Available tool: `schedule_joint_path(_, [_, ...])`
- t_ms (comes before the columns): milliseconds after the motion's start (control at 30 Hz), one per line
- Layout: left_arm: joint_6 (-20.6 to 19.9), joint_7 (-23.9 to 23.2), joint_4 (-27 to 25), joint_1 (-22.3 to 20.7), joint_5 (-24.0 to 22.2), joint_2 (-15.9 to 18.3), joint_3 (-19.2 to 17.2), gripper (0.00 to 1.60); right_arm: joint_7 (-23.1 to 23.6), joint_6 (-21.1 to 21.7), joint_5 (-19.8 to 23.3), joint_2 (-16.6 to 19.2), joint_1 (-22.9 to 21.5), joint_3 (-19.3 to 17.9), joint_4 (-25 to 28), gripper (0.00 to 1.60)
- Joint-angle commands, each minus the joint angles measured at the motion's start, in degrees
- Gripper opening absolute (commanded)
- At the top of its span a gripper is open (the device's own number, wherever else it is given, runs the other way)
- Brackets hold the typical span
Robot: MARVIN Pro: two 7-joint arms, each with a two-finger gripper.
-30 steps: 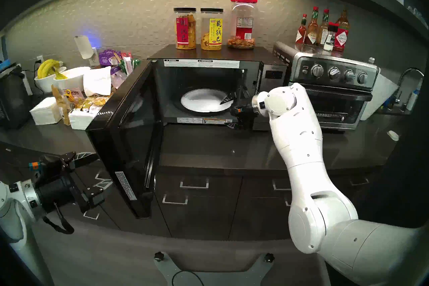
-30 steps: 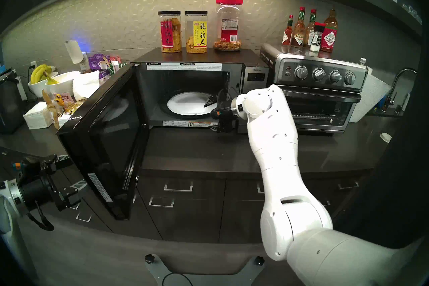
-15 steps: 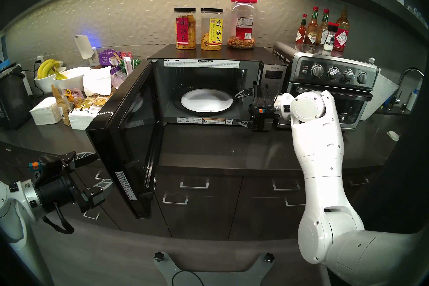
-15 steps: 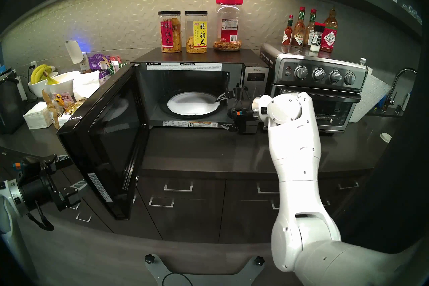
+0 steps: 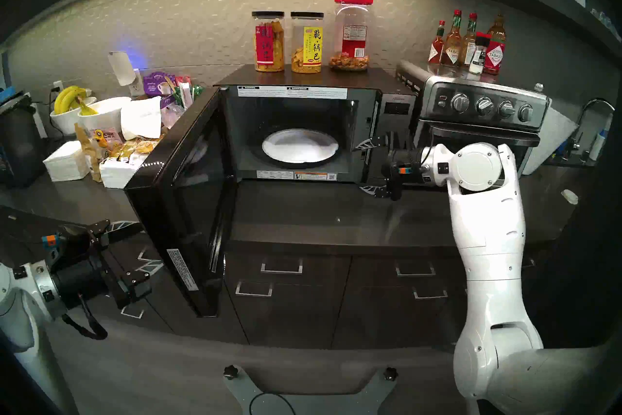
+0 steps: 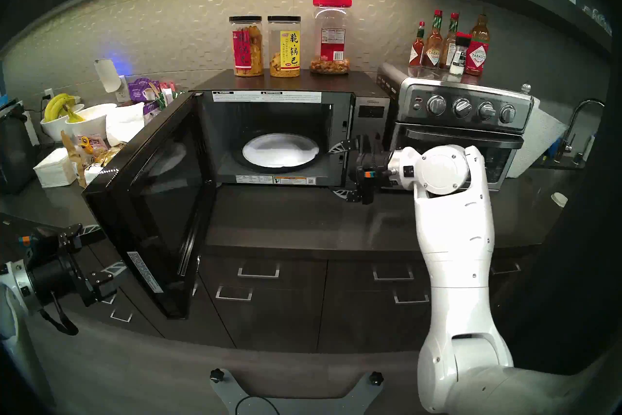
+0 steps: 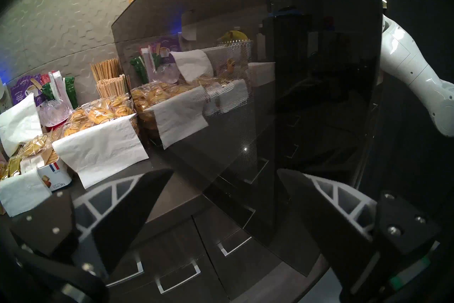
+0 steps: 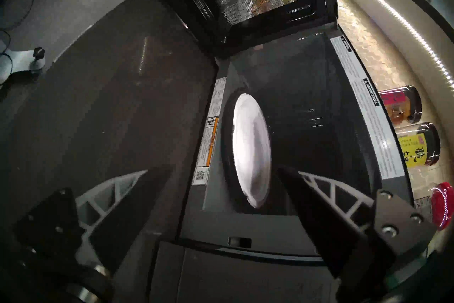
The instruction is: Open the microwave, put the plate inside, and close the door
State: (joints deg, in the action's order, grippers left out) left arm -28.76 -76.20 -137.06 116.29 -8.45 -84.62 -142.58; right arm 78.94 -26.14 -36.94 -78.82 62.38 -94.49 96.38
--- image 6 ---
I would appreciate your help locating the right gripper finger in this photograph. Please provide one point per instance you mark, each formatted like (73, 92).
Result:
(350, 195)
(347, 146)

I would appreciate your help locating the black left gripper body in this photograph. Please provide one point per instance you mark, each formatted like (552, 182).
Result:
(51, 280)

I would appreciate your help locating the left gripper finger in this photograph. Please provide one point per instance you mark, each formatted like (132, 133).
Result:
(73, 235)
(102, 286)

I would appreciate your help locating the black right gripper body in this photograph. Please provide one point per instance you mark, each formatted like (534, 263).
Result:
(379, 161)

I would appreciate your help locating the white round plate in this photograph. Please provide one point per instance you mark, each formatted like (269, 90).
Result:
(281, 150)

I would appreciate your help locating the black glass microwave door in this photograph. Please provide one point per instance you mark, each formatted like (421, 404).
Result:
(160, 205)

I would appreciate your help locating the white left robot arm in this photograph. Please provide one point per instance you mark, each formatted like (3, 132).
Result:
(9, 317)

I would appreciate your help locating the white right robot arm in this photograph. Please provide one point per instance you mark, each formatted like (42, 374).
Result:
(457, 234)

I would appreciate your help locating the black silver microwave oven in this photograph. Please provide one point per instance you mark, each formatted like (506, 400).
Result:
(369, 110)

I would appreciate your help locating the white paper napkin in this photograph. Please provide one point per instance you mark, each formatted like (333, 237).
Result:
(124, 124)
(92, 174)

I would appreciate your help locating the brown paper bag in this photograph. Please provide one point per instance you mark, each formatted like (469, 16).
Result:
(77, 166)

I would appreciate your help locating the white napkin stack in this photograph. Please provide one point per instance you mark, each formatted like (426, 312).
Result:
(53, 168)

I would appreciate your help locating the pink packet yellow disc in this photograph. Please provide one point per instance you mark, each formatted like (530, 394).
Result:
(90, 144)

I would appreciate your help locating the black kettle appliance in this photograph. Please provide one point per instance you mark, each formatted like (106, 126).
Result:
(14, 156)

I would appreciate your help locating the clear jar red lid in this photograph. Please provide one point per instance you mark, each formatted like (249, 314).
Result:
(330, 44)

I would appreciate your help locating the small white bowl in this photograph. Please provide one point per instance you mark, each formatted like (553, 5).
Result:
(53, 129)

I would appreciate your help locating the snack jar yellow label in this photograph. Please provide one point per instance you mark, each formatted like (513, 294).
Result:
(289, 52)

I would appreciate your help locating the small red hot sauce bottle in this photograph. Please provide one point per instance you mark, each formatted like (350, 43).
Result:
(416, 54)

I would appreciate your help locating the large white bowl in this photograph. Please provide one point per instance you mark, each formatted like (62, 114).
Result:
(95, 120)

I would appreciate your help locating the single yellow banana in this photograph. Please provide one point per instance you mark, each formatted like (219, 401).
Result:
(75, 117)

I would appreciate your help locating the red sauce bottle green neck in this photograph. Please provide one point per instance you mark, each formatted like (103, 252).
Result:
(432, 54)

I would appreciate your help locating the silver toaster oven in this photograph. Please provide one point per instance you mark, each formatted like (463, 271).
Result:
(486, 93)

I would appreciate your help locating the yellow banana bunch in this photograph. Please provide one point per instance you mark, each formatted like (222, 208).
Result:
(53, 107)

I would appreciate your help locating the olive sauce bottle green neck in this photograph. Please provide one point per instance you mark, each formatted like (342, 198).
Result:
(449, 52)

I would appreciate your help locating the snack jar red label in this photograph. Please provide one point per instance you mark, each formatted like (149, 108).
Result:
(243, 54)

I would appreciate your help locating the large Tabasco bottle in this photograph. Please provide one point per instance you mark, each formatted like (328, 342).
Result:
(476, 56)

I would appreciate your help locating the black base knob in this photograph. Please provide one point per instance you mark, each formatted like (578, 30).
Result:
(376, 378)
(217, 375)

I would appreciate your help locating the purple tea box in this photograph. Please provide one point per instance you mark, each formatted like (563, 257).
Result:
(141, 90)

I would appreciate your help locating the white paper towel roll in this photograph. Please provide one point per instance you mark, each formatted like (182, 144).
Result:
(539, 141)

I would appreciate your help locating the white plug-in night light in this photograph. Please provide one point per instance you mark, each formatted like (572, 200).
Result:
(107, 76)

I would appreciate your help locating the white pink sachets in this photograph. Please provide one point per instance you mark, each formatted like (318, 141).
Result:
(167, 90)

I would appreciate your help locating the white round cap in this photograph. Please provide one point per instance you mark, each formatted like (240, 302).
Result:
(559, 199)

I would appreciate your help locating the chrome sink faucet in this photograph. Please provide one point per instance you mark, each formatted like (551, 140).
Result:
(568, 132)

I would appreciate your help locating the white soap bottle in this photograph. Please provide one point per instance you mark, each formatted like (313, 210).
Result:
(589, 149)

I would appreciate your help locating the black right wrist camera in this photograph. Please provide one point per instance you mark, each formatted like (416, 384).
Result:
(368, 185)

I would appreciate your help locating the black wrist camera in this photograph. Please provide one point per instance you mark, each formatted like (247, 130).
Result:
(368, 185)
(43, 241)

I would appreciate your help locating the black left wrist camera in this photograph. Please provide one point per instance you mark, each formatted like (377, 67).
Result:
(43, 241)

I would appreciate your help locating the white wall outlet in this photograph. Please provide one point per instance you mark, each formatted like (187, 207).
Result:
(124, 95)
(48, 94)

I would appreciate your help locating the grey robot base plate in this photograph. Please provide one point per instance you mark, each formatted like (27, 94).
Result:
(226, 394)

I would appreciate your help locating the dark open wall shelf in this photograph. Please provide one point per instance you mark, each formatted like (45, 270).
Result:
(534, 5)

